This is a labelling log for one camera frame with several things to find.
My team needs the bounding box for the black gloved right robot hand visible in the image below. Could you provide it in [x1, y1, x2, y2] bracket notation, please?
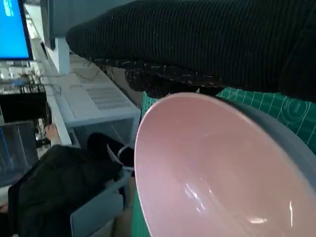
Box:
[66, 0, 316, 103]

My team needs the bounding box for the pink bowl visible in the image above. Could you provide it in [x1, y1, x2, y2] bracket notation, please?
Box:
[134, 92, 316, 237]

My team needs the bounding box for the green cutting mat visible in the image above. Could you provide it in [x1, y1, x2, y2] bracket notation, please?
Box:
[130, 86, 316, 237]

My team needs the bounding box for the white mesh cabinet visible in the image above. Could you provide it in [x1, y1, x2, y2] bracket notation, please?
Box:
[65, 82, 141, 149]

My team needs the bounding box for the black garment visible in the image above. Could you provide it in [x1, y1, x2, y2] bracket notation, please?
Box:
[87, 132, 135, 173]

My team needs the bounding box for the grey monitor with white stand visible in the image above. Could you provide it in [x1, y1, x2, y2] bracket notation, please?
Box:
[40, 0, 71, 75]

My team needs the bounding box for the white desk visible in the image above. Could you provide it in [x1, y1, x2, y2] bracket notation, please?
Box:
[24, 4, 81, 149]

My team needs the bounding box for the blue screen monitor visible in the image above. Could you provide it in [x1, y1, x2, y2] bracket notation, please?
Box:
[0, 0, 34, 66]

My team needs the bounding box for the person in dark jacket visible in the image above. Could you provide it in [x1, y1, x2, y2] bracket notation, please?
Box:
[0, 123, 124, 237]

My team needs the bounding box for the grey-blue office chair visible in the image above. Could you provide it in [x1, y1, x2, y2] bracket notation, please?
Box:
[70, 145, 135, 237]

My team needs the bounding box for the open laptop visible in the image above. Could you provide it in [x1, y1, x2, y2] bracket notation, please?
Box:
[0, 120, 39, 188]

